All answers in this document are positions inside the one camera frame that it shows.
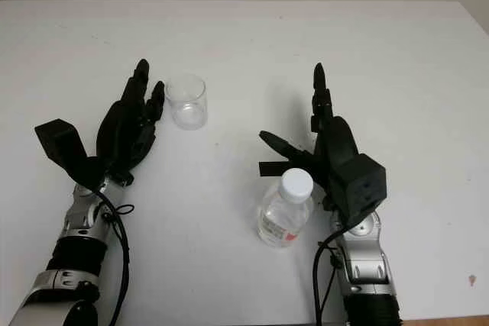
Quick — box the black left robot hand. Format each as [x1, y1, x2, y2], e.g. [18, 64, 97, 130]
[95, 58, 167, 188]

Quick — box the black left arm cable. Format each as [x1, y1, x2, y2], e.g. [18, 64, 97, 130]
[93, 188, 135, 326]

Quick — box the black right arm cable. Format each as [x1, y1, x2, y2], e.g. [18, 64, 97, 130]
[312, 226, 345, 326]

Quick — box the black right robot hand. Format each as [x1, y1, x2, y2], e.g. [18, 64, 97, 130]
[258, 62, 362, 215]

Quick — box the black tape strip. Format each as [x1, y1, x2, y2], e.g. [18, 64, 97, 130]
[258, 161, 292, 178]

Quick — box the clear water bottle white cap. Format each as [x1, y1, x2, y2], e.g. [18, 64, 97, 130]
[256, 168, 316, 250]

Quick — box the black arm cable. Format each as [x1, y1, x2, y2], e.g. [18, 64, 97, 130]
[93, 188, 135, 326]
[312, 226, 345, 326]

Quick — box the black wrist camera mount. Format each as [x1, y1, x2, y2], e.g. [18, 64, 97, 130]
[34, 118, 105, 192]
[334, 153, 387, 228]

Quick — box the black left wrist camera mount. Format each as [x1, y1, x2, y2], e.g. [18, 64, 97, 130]
[34, 118, 105, 192]

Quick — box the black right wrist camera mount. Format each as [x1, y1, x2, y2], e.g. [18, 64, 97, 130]
[334, 153, 387, 228]

